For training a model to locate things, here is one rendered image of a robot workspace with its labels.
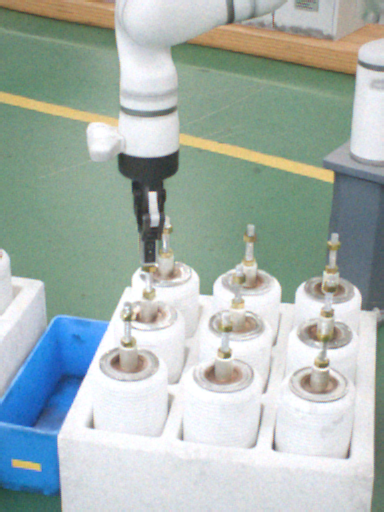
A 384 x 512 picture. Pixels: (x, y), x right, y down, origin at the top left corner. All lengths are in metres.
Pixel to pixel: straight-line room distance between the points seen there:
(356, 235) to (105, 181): 0.80
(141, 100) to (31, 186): 1.21
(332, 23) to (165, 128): 2.22
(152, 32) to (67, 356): 0.68
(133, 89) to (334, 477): 0.52
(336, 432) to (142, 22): 0.54
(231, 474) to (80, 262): 0.89
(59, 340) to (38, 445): 0.29
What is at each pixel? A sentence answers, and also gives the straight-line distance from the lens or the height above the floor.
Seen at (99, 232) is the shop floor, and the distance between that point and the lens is 2.09.
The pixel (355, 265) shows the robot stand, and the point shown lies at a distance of 1.77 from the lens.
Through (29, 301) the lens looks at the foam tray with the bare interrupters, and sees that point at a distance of 1.50.
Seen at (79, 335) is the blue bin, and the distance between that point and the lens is 1.57.
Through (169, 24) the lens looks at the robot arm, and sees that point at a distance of 1.11.
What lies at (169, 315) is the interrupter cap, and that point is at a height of 0.25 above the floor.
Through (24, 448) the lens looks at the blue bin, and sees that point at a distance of 1.36.
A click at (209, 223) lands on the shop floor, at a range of 2.13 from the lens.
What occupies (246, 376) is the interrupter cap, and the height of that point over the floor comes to 0.25.
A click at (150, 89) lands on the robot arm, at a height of 0.58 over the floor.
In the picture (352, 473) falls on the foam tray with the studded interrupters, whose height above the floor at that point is 0.18.
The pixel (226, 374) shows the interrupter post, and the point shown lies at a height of 0.26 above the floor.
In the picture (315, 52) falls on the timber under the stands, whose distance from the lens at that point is 3.30.
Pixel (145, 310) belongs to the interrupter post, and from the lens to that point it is 1.29.
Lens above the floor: 0.93
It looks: 28 degrees down
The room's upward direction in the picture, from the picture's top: 1 degrees clockwise
